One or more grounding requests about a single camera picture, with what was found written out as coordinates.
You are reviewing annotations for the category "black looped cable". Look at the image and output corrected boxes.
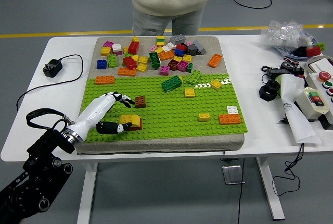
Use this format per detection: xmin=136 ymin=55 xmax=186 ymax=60
xmin=272 ymin=143 xmax=305 ymax=197

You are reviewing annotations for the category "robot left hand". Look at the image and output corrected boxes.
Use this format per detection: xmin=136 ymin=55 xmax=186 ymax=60
xmin=71 ymin=91 xmax=136 ymax=141

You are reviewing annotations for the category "orange 2x4 brick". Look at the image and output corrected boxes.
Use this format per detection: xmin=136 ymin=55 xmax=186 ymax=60
xmin=219 ymin=114 xmax=242 ymax=126
xmin=158 ymin=49 xmax=176 ymax=62
xmin=94 ymin=75 xmax=116 ymax=85
xmin=117 ymin=67 xmax=137 ymax=77

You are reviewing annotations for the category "dark green 2x4 brick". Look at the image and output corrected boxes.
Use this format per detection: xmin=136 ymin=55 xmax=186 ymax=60
xmin=161 ymin=75 xmax=183 ymax=93
xmin=149 ymin=51 xmax=162 ymax=70

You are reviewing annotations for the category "dark red 2x2 brick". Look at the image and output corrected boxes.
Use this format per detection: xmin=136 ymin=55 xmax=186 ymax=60
xmin=168 ymin=59 xmax=180 ymax=72

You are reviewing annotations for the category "white switch box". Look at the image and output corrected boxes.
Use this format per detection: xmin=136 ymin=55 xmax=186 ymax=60
xmin=296 ymin=87 xmax=330 ymax=122

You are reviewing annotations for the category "green baseplate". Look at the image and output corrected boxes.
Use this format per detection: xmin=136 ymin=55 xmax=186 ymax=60
xmin=81 ymin=72 xmax=249 ymax=143

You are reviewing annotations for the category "metal floor plate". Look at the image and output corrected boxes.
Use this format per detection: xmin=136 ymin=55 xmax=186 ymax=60
xmin=222 ymin=165 xmax=246 ymax=185

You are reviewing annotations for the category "large black nut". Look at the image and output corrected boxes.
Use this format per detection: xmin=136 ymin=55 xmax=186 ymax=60
xmin=259 ymin=80 xmax=281 ymax=102

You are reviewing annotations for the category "grey control box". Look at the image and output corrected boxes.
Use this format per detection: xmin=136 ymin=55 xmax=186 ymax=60
xmin=304 ymin=70 xmax=333 ymax=131

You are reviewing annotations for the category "white table leg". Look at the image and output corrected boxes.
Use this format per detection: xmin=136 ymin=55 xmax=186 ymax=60
xmin=76 ymin=161 xmax=98 ymax=224
xmin=255 ymin=157 xmax=286 ymax=221

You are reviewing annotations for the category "brown 2x2 brick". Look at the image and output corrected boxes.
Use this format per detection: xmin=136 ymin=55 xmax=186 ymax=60
xmin=135 ymin=95 xmax=147 ymax=108

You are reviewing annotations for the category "green sheet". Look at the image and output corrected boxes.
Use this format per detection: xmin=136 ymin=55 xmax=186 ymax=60
xmin=275 ymin=75 xmax=284 ymax=97

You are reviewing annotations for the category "yellow arched brick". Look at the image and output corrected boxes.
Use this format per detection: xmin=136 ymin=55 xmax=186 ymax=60
xmin=119 ymin=114 xmax=141 ymax=130

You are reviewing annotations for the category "grey 2x4 brick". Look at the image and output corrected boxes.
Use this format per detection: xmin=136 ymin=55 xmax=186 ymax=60
xmin=169 ymin=34 xmax=186 ymax=45

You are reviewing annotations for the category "blue basin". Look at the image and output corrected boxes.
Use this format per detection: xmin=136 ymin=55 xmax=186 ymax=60
xmin=275 ymin=38 xmax=325 ymax=59

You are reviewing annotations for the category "dark grey long brick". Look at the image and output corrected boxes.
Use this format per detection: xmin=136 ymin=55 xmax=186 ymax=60
xmin=192 ymin=39 xmax=207 ymax=55

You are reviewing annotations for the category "white flat box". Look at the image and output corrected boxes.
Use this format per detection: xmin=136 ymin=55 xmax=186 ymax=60
xmin=306 ymin=55 xmax=333 ymax=75

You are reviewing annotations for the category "red emergency stop button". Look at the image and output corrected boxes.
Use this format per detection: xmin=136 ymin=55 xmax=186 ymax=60
xmin=317 ymin=71 xmax=332 ymax=82

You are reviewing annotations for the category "black power adapter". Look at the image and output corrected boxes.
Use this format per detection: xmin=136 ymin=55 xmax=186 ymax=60
xmin=266 ymin=68 xmax=291 ymax=77

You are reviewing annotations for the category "tall red brick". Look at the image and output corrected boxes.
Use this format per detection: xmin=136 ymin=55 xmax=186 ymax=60
xmin=128 ymin=41 xmax=140 ymax=55

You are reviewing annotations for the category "black servo module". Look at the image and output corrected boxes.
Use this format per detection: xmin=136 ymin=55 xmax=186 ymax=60
xmin=290 ymin=65 xmax=305 ymax=79

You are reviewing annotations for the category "red 2x4 brick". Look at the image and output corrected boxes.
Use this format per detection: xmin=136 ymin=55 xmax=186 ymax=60
xmin=129 ymin=117 xmax=143 ymax=131

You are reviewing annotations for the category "white paper bag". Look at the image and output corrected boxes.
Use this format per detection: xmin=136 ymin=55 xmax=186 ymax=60
xmin=279 ymin=74 xmax=323 ymax=144

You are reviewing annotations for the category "black plastic part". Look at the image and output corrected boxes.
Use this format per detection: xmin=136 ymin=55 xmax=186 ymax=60
xmin=293 ymin=46 xmax=308 ymax=57

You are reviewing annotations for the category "black power plug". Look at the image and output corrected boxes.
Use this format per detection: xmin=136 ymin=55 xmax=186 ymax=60
xmin=43 ymin=58 xmax=63 ymax=78

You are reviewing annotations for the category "clear bubble wrap bag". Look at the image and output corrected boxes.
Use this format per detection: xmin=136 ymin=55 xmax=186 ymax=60
xmin=261 ymin=20 xmax=316 ymax=53

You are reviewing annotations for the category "black hanging cable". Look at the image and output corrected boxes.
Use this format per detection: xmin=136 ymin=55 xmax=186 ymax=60
xmin=235 ymin=157 xmax=246 ymax=224

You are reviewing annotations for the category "black plug cord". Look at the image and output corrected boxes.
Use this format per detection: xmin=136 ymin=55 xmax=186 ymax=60
xmin=16 ymin=54 xmax=84 ymax=112

